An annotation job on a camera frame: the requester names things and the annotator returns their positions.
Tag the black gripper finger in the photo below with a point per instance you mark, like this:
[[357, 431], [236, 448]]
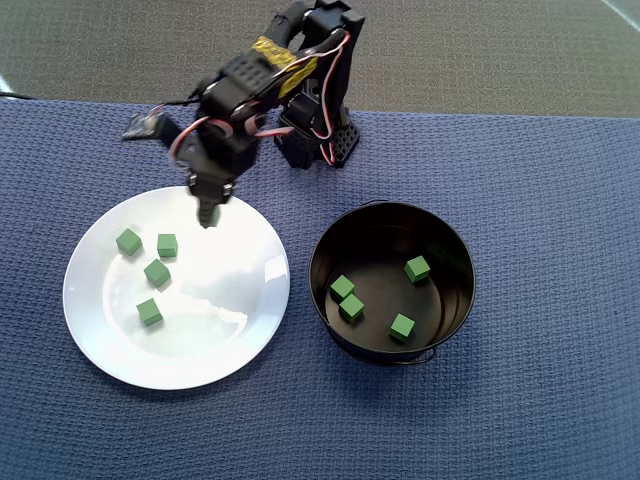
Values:
[[207, 197]]

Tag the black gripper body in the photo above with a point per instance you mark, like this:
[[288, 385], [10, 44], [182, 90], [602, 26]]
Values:
[[209, 192]]

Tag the black metal bucket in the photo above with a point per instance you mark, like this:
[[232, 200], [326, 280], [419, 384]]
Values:
[[450, 260]]

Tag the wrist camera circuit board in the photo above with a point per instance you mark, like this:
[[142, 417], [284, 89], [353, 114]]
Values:
[[145, 125]]

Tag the white round plate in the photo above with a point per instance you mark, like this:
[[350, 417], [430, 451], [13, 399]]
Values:
[[225, 350]]

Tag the blue woven tablecloth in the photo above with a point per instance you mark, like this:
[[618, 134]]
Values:
[[500, 250]]

